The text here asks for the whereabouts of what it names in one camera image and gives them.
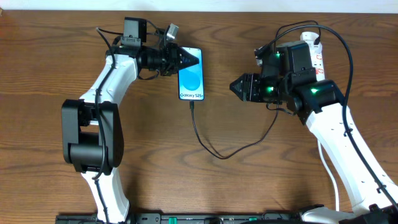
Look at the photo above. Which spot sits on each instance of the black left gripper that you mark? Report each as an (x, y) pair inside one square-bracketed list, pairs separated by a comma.
[(174, 54)]

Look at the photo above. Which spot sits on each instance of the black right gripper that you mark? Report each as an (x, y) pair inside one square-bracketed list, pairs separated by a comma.
[(250, 88)]

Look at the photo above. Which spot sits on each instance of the blue Galaxy smartphone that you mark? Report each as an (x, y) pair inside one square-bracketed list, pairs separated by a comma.
[(191, 80)]

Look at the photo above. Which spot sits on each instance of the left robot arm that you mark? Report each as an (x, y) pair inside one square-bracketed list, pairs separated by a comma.
[(92, 135)]

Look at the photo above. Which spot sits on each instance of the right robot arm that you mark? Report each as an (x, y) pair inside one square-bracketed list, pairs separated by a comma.
[(292, 74)]

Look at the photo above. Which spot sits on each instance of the white power strip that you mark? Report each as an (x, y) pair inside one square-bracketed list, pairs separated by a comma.
[(317, 62)]

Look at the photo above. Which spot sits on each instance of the white USB wall charger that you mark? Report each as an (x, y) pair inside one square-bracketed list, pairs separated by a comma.
[(313, 41)]

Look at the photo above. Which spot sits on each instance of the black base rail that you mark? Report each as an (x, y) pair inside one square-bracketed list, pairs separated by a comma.
[(145, 218)]

